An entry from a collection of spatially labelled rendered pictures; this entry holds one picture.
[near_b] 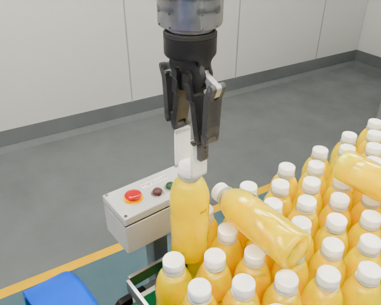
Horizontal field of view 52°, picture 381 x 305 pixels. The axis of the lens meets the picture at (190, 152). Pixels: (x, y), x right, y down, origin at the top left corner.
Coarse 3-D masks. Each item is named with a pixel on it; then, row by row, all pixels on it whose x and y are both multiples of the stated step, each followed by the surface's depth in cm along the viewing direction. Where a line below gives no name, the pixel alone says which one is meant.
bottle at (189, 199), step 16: (176, 192) 66; (192, 192) 65; (208, 192) 67; (176, 208) 67; (192, 208) 66; (208, 208) 69; (176, 224) 69; (192, 224) 68; (208, 224) 71; (176, 240) 71; (192, 240) 70; (192, 256) 72
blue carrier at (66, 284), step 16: (64, 272) 53; (32, 288) 51; (48, 288) 49; (64, 288) 48; (80, 288) 48; (32, 304) 46; (48, 304) 46; (64, 304) 46; (80, 304) 45; (96, 304) 46
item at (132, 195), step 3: (132, 189) 84; (135, 189) 84; (126, 192) 83; (129, 192) 83; (132, 192) 83; (135, 192) 83; (138, 192) 83; (141, 192) 84; (126, 195) 82; (129, 195) 82; (132, 195) 82; (135, 195) 82; (138, 195) 82; (141, 195) 83; (126, 198) 82; (129, 198) 82; (132, 198) 82; (135, 198) 82; (138, 198) 82
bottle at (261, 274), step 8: (240, 264) 71; (248, 264) 69; (264, 264) 69; (240, 272) 70; (248, 272) 69; (256, 272) 69; (264, 272) 70; (256, 280) 69; (264, 280) 70; (256, 288) 70; (264, 288) 70
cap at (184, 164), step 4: (180, 160) 66; (184, 160) 66; (188, 160) 66; (180, 164) 65; (184, 164) 65; (188, 164) 65; (180, 168) 64; (184, 168) 64; (188, 168) 64; (180, 172) 65; (184, 172) 64; (188, 172) 64; (184, 176) 64; (188, 176) 64
